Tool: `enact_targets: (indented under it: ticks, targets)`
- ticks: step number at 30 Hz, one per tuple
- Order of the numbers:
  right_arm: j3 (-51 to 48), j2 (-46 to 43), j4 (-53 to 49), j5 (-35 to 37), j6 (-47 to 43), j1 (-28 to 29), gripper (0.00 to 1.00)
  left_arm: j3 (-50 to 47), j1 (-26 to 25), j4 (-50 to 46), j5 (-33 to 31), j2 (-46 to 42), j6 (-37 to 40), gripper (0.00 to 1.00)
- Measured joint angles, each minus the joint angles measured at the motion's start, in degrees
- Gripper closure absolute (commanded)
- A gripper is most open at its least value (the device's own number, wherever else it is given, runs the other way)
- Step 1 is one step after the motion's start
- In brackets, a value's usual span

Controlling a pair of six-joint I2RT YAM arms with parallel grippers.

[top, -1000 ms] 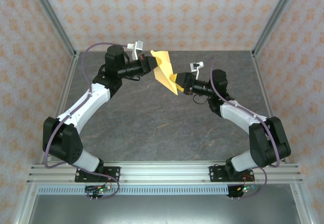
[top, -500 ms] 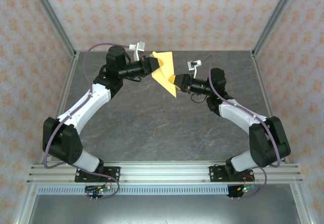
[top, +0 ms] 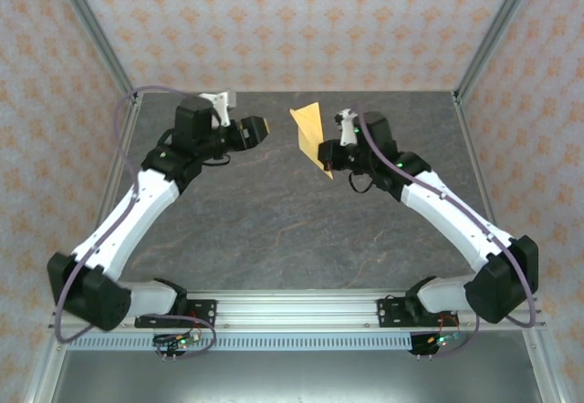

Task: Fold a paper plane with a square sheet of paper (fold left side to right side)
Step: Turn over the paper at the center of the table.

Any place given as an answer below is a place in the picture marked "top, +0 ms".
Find yellow square paper sheet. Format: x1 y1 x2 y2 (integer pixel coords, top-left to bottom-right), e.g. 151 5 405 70
289 100 338 181

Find grey sheet metal panel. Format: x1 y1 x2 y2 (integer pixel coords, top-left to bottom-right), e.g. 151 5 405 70
45 350 545 403

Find right gripper thin black cable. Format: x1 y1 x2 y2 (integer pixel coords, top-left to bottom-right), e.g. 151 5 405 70
348 170 376 195

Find gripper thin black cable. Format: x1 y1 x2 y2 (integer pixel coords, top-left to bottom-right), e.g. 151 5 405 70
348 170 376 195
199 152 233 168

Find left gripper thin black cable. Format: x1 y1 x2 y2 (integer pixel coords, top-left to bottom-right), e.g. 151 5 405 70
199 152 233 168

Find aluminium table side rail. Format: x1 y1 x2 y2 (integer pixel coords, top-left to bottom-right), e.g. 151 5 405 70
70 92 145 297
451 91 521 295

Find aluminium frame post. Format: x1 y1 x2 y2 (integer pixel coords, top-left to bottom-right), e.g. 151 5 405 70
47 0 142 106
451 0 547 103

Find wide aluminium base rail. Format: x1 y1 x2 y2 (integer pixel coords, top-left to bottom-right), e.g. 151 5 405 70
47 291 547 332

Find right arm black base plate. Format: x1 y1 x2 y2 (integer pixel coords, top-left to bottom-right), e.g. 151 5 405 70
377 297 460 330

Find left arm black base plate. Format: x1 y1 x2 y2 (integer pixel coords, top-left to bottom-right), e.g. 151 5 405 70
134 299 218 330

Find slotted grey cable duct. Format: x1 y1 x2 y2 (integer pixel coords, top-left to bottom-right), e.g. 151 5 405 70
67 333 462 352

